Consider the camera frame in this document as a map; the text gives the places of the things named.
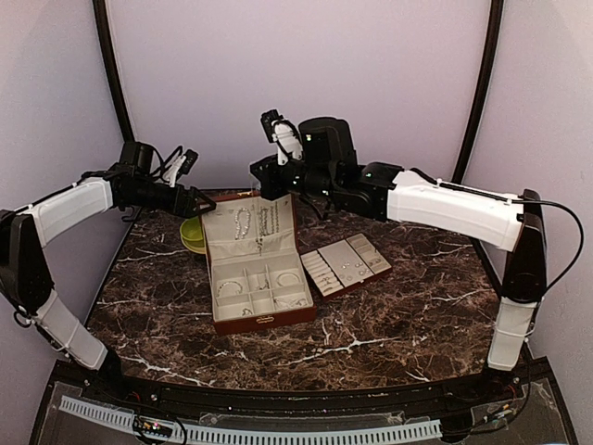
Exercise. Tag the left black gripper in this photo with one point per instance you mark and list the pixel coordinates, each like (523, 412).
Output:
(185, 209)

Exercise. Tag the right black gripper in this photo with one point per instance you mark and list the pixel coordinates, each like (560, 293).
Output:
(271, 188)

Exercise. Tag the small red jewelry tray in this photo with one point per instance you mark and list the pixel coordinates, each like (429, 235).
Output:
(344, 265)

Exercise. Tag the large red jewelry box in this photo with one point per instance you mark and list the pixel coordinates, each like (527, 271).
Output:
(256, 276)

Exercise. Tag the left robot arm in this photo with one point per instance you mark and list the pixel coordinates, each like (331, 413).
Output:
(27, 280)

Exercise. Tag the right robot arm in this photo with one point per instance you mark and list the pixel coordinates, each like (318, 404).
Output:
(507, 222)

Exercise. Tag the green bowl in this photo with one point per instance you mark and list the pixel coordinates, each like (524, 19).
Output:
(191, 229)

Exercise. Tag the beige plate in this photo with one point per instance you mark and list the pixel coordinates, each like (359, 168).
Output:
(196, 246)

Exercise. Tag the white cable duct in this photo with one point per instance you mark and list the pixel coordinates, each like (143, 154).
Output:
(226, 429)

